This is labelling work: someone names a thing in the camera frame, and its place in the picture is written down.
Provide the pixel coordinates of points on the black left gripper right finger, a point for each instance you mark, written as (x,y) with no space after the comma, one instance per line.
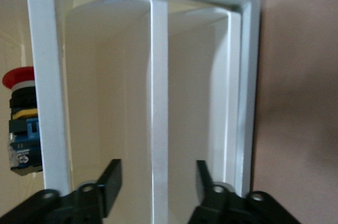
(232,210)

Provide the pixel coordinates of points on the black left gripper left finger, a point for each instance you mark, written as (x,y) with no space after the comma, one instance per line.
(66,208)

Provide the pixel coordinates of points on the red emergency stop button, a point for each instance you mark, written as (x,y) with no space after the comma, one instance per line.
(21,129)

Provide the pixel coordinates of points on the brown paper table cover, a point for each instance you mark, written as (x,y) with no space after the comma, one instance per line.
(303,49)

